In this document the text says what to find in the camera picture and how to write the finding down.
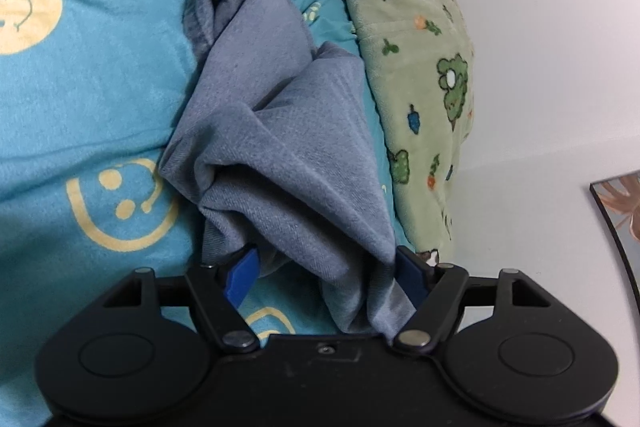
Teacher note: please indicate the grey-blue garment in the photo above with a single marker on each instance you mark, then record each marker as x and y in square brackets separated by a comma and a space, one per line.
[300, 132]

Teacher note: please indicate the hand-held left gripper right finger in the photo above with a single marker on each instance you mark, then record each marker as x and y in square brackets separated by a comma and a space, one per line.
[411, 279]

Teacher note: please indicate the teal smiley print bedsheet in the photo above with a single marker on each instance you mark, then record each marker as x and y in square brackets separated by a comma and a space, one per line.
[100, 82]

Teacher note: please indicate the green printed fleece blanket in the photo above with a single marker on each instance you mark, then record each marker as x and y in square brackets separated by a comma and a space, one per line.
[415, 67]

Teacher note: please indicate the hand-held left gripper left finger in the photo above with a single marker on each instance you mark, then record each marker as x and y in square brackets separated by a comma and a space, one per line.
[243, 278]

